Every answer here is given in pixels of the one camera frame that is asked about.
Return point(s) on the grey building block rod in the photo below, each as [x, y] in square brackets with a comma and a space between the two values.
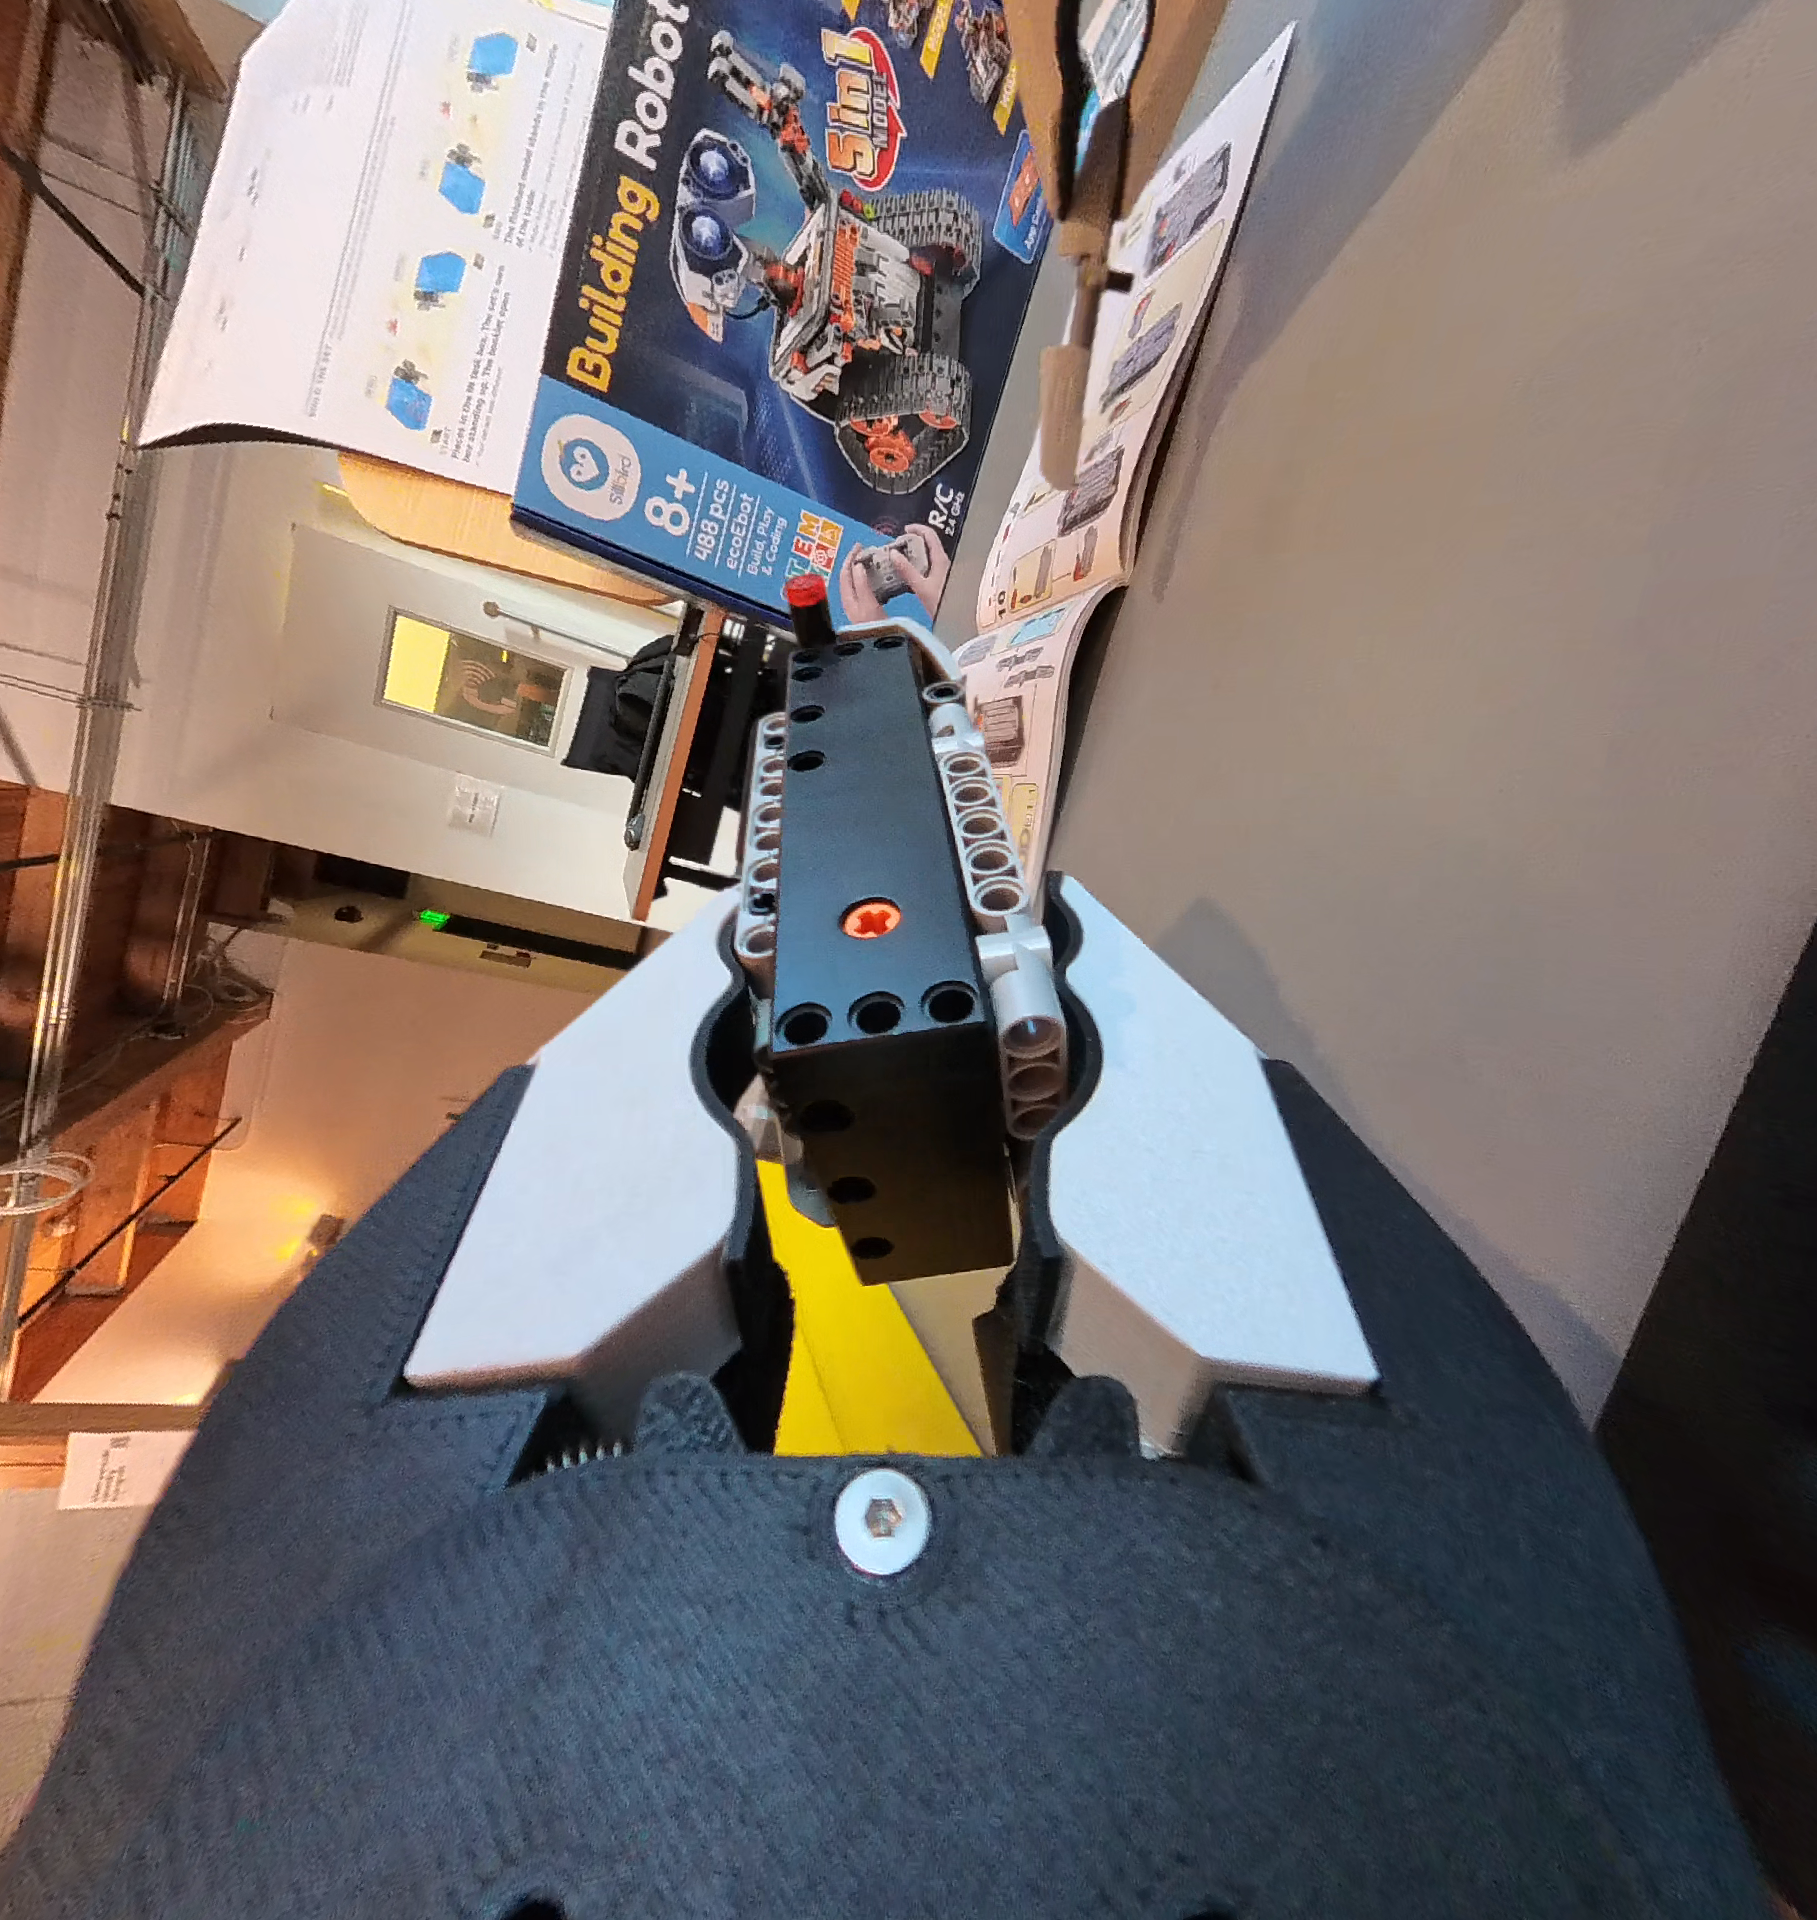
[1067, 405]

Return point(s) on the open instruction booklet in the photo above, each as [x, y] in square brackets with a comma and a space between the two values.
[1200, 257]

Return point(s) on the black grey building block assembly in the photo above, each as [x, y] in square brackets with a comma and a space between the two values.
[878, 959]

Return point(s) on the blue robot toy box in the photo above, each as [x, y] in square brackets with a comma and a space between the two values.
[788, 300]

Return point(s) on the tan wooden board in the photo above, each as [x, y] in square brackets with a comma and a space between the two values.
[442, 517]

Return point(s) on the white printed instruction sheet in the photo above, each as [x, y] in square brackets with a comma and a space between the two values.
[352, 225]

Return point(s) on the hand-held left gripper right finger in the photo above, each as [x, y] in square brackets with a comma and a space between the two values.
[1208, 1201]

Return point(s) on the lit yellow window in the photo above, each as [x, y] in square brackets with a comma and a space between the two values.
[474, 675]

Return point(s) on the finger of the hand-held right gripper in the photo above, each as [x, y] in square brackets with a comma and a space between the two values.
[1110, 172]
[1037, 91]

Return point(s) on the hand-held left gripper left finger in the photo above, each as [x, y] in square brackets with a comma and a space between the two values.
[593, 1201]

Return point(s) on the yellow box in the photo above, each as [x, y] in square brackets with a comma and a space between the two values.
[864, 1352]

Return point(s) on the wooden beam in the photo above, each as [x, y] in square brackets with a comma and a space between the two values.
[10, 1441]

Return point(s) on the white paper label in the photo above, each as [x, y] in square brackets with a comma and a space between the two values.
[120, 1470]

